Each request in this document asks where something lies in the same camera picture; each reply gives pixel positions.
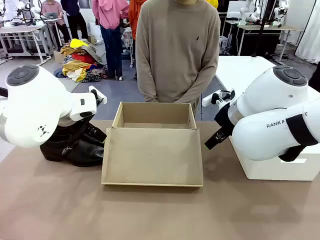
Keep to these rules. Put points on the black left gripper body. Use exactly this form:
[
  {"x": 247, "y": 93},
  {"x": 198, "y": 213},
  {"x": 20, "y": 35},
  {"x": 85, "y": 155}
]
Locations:
[{"x": 96, "y": 135}]

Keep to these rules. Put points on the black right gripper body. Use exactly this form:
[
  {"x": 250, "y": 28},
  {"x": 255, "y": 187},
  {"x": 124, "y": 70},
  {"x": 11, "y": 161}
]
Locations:
[{"x": 226, "y": 117}]

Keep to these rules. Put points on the brown cardboard shoe box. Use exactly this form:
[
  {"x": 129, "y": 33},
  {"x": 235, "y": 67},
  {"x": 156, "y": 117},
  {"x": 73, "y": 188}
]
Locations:
[{"x": 150, "y": 155}]

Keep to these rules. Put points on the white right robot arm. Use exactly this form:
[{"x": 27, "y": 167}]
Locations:
[{"x": 262, "y": 135}]

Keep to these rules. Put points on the person's left forearm beige sleeve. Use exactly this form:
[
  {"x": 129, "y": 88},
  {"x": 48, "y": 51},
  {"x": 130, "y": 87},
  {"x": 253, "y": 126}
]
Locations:
[{"x": 200, "y": 82}]

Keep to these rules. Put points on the person's right forearm beige sleeve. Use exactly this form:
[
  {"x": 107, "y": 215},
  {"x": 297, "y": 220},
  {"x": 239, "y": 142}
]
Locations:
[{"x": 145, "y": 85}]

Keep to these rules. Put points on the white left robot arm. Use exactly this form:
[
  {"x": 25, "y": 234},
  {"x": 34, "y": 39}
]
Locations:
[{"x": 32, "y": 105}]

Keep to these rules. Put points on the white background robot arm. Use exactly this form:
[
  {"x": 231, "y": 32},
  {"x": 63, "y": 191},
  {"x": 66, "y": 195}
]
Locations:
[
  {"x": 280, "y": 12},
  {"x": 246, "y": 12},
  {"x": 3, "y": 7},
  {"x": 37, "y": 11}
]

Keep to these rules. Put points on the small cardboard box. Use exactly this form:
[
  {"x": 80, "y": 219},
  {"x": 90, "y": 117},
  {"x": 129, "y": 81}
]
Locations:
[{"x": 58, "y": 57}]

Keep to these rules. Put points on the white plastic storage bin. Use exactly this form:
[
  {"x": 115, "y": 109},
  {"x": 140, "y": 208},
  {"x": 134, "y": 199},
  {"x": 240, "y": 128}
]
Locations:
[{"x": 275, "y": 170}]

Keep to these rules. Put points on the pile of colourful clothes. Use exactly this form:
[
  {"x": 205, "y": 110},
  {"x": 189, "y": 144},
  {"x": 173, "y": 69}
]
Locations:
[{"x": 80, "y": 62}]

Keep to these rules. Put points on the person torso beige sweater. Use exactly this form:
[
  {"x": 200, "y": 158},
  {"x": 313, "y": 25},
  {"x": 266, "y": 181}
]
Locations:
[{"x": 175, "y": 50}]

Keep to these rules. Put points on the black stand pole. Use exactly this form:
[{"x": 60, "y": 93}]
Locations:
[{"x": 261, "y": 27}]

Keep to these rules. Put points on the beige top lab table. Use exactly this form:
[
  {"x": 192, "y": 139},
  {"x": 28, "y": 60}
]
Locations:
[{"x": 270, "y": 28}]

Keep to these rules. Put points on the table with patterned cloth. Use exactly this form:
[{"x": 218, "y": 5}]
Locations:
[{"x": 127, "y": 37}]

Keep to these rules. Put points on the white bags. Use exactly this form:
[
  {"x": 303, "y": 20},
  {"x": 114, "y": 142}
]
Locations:
[{"x": 95, "y": 31}]

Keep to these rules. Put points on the white curtain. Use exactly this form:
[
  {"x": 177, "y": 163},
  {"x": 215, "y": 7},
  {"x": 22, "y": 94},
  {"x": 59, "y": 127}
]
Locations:
[{"x": 310, "y": 37}]

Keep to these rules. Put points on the bystander in pink hoodie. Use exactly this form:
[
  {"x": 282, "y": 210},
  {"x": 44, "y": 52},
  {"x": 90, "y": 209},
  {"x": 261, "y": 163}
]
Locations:
[{"x": 107, "y": 15}]

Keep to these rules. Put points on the white standing desk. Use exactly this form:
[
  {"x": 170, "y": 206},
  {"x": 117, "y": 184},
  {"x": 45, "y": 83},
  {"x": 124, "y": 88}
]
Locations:
[{"x": 53, "y": 21}]

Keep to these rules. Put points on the bystander in black clothes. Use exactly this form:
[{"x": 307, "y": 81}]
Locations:
[{"x": 75, "y": 15}]

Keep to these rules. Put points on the bystander in orange jacket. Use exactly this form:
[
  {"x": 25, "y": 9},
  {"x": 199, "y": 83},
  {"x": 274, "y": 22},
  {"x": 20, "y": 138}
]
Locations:
[{"x": 132, "y": 17}]

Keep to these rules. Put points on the grey laptop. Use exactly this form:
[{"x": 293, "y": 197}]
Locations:
[{"x": 52, "y": 15}]

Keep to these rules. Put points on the grey workbench table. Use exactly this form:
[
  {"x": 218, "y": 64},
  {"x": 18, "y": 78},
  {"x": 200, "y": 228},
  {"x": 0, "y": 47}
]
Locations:
[{"x": 20, "y": 29}]

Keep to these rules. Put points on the bystander in mauve shirt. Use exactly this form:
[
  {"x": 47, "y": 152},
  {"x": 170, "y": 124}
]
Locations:
[{"x": 52, "y": 7}]

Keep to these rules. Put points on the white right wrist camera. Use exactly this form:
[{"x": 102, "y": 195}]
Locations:
[{"x": 207, "y": 101}]

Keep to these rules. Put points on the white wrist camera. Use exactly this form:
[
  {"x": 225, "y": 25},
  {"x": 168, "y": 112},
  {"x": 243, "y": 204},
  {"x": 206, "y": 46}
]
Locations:
[
  {"x": 100, "y": 96},
  {"x": 207, "y": 101}
]

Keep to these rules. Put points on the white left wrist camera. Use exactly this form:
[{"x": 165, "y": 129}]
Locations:
[{"x": 100, "y": 96}]

